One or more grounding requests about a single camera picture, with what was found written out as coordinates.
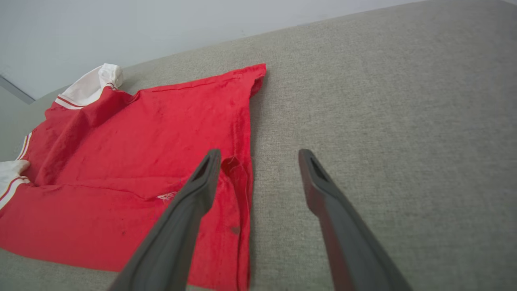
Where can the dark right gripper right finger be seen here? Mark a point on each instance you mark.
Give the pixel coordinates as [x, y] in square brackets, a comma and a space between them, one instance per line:
[347, 238]

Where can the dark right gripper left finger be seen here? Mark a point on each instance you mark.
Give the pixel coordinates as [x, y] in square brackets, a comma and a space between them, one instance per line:
[181, 230]

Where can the red and white jersey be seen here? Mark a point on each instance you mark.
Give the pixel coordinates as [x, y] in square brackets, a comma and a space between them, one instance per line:
[141, 133]

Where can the grey fabric sofa seat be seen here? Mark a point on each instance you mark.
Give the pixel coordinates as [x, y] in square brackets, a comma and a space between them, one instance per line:
[383, 121]

